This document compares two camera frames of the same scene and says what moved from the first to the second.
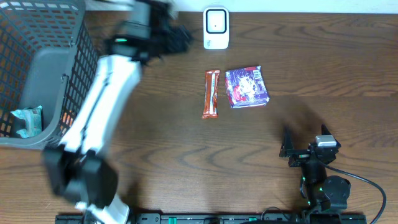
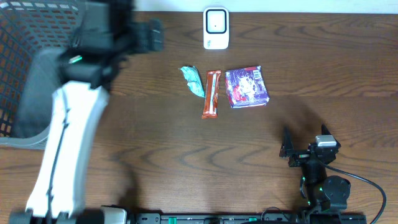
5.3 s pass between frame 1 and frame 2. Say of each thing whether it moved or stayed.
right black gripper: stayed
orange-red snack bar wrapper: stayed
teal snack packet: moved
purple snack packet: stayed
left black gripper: moved
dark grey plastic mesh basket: stayed
